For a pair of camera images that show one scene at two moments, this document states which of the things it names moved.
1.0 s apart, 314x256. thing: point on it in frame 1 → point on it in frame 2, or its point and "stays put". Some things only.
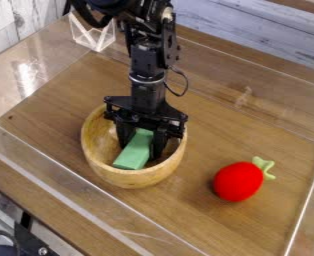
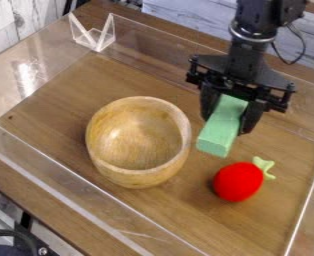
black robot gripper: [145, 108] → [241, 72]
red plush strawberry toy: [240, 179] stays put
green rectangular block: [134, 155] → [221, 128]
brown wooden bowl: [101, 148] stays put
